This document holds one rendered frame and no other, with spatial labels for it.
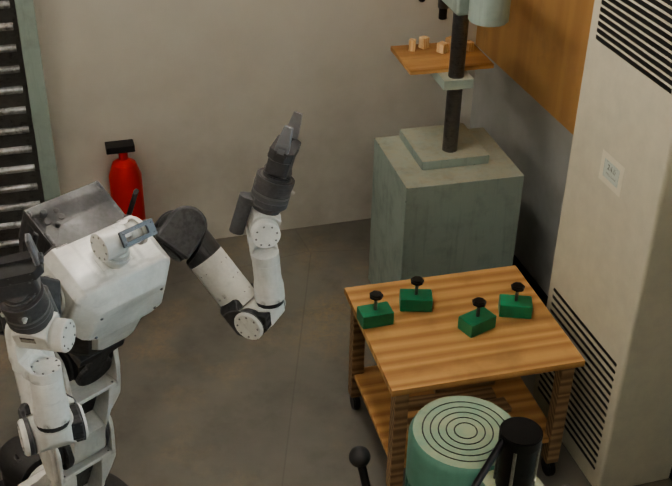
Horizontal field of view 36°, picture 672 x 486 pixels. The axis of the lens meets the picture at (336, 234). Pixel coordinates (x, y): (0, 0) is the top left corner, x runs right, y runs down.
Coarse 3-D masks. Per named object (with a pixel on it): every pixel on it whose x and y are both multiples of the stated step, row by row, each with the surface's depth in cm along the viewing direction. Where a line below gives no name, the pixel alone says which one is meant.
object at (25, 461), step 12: (12, 444) 317; (0, 456) 317; (12, 456) 314; (24, 456) 313; (36, 456) 312; (0, 468) 317; (12, 468) 312; (24, 468) 310; (0, 480) 326; (12, 480) 312; (24, 480) 310; (108, 480) 330; (120, 480) 330
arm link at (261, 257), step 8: (248, 232) 239; (248, 240) 239; (256, 248) 240; (264, 248) 240; (272, 248) 239; (256, 256) 237; (264, 256) 237; (272, 256) 236; (256, 264) 237; (264, 264) 236; (272, 264) 237
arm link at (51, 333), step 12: (48, 312) 192; (36, 324) 190; (48, 324) 195; (60, 324) 195; (72, 324) 198; (12, 336) 195; (24, 336) 194; (36, 336) 193; (48, 336) 194; (60, 336) 194; (72, 336) 199; (36, 348) 197; (48, 348) 196; (60, 348) 195
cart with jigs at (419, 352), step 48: (384, 288) 362; (432, 288) 362; (480, 288) 363; (528, 288) 364; (384, 336) 338; (432, 336) 339; (480, 336) 339; (528, 336) 340; (384, 384) 371; (432, 384) 318; (480, 384) 370; (384, 432) 350
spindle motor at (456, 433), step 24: (432, 408) 163; (456, 408) 163; (480, 408) 163; (408, 432) 160; (432, 432) 158; (456, 432) 158; (480, 432) 158; (408, 456) 160; (432, 456) 154; (456, 456) 154; (480, 456) 154; (408, 480) 161; (432, 480) 155; (456, 480) 152
